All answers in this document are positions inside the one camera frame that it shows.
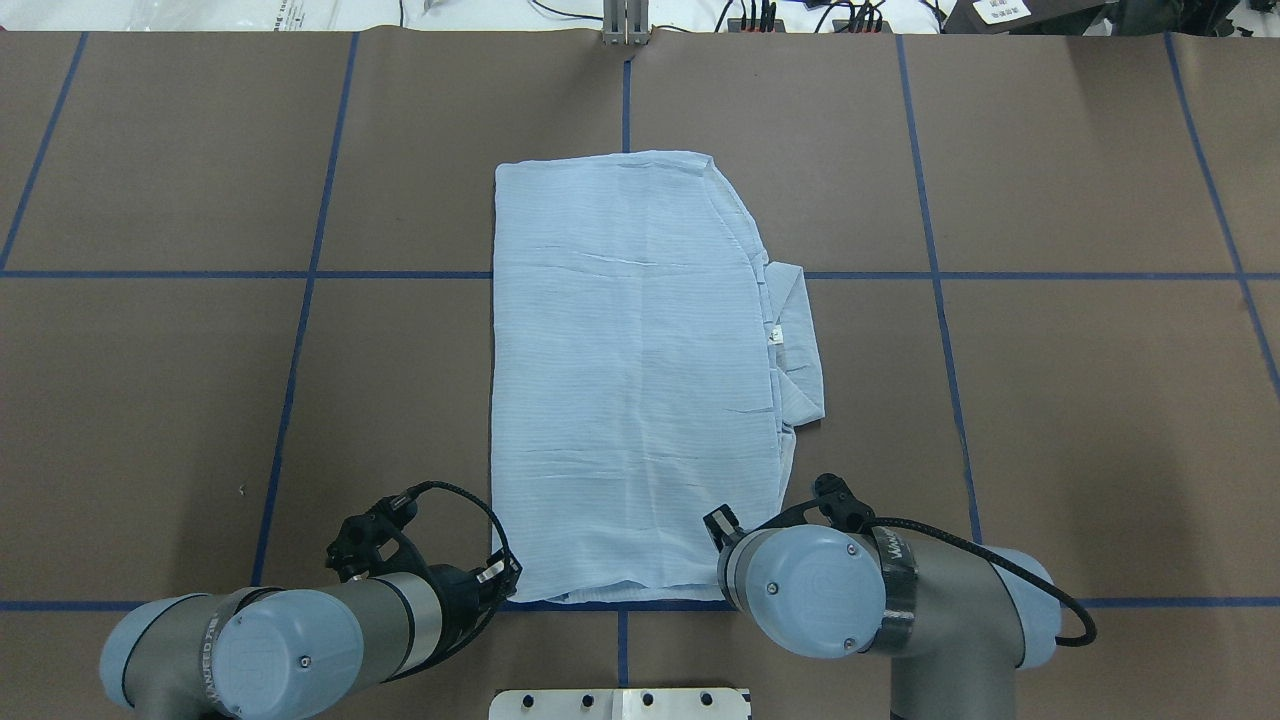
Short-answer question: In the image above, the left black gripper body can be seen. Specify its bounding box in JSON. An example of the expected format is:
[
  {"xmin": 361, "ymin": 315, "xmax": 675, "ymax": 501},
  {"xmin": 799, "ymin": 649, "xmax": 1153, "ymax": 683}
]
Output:
[{"xmin": 431, "ymin": 564, "xmax": 500, "ymax": 651}]

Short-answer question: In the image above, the light blue button-up shirt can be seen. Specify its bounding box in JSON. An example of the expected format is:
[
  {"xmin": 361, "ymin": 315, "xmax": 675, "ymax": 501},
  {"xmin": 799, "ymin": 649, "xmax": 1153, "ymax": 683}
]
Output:
[{"xmin": 490, "ymin": 150, "xmax": 826, "ymax": 603}]

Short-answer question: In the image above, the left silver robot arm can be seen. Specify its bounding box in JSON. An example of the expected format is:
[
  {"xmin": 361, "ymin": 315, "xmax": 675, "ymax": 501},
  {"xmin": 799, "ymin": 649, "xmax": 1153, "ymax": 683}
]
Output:
[{"xmin": 99, "ymin": 553, "xmax": 521, "ymax": 719}]

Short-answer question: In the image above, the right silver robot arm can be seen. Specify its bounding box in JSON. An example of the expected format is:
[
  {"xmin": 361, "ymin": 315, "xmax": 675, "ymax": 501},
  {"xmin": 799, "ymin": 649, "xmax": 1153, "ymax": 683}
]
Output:
[{"xmin": 704, "ymin": 506, "xmax": 1062, "ymax": 719}]

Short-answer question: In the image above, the orange black terminal block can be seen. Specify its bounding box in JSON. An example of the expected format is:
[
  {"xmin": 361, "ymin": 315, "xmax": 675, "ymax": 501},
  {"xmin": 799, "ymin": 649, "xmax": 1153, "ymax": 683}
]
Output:
[{"xmin": 717, "ymin": 1, "xmax": 785, "ymax": 33}]

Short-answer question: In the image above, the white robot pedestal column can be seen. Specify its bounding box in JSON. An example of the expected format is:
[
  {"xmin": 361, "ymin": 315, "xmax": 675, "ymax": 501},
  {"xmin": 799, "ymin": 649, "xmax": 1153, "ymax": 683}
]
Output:
[{"xmin": 488, "ymin": 687, "xmax": 753, "ymax": 719}]

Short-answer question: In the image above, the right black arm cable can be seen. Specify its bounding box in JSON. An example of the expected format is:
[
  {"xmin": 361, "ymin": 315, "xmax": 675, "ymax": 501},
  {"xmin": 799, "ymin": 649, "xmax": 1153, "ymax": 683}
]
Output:
[{"xmin": 870, "ymin": 515, "xmax": 1098, "ymax": 648}]

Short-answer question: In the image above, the aluminium frame post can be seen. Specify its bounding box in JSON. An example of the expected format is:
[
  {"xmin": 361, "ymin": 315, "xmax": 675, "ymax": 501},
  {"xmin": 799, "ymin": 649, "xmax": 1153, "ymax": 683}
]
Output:
[{"xmin": 602, "ymin": 0, "xmax": 652, "ymax": 46}]

